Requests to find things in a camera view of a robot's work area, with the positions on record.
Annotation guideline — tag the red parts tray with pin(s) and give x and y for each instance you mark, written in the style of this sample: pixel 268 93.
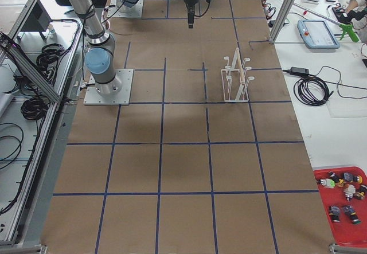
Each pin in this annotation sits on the red parts tray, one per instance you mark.
pixel 343 193

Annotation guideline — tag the green handled tool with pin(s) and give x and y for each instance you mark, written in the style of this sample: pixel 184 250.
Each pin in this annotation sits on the green handled tool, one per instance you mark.
pixel 348 29

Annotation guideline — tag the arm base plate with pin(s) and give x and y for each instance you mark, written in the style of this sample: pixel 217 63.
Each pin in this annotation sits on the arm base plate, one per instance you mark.
pixel 125 12
pixel 118 91

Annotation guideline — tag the aluminium frame post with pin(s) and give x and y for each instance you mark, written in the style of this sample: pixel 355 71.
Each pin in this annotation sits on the aluminium frame post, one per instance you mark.
pixel 281 17

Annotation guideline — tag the blue teach pendant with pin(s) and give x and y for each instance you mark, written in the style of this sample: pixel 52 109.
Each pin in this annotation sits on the blue teach pendant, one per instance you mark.
pixel 316 34

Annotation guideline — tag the black power adapter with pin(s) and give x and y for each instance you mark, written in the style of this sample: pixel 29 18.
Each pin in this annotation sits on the black power adapter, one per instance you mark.
pixel 297 71

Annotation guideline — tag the white wire cup rack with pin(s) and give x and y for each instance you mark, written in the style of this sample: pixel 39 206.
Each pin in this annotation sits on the white wire cup rack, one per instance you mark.
pixel 235 80

